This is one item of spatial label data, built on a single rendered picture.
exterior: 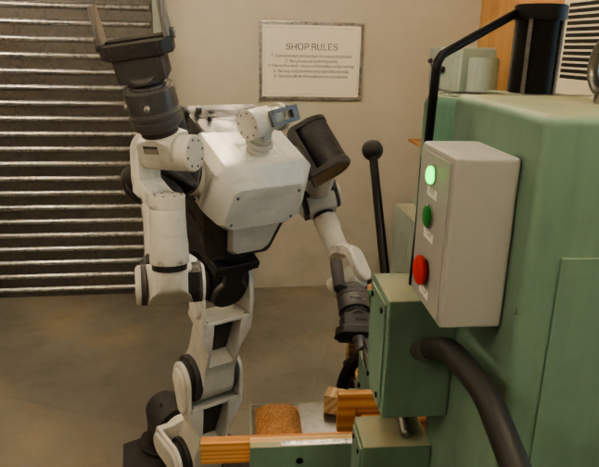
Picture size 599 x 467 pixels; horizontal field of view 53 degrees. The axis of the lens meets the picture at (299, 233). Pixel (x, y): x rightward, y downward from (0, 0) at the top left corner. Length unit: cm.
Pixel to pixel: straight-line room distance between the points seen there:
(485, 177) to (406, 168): 352
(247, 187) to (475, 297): 84
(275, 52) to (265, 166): 247
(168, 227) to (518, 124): 70
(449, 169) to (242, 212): 88
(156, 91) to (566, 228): 71
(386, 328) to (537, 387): 18
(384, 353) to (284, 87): 319
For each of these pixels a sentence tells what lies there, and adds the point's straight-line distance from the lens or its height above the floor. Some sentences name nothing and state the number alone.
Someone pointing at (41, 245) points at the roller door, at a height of 35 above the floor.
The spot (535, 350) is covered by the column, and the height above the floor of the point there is 131.
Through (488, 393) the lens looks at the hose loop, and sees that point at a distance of 55.
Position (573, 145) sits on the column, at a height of 150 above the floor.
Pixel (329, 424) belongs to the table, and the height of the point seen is 90.
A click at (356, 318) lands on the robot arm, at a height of 88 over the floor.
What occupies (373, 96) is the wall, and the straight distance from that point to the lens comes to 393.
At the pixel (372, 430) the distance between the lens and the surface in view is 85.
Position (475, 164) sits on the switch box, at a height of 147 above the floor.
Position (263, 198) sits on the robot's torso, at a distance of 138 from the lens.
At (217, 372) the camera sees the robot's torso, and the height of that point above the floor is 66.
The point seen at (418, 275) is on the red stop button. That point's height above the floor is 136.
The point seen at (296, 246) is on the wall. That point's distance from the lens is 404.
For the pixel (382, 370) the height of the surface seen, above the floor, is 121.
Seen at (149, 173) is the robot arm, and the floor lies 134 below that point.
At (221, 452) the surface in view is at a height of 92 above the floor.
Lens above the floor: 157
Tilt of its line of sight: 17 degrees down
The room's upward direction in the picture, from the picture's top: 1 degrees clockwise
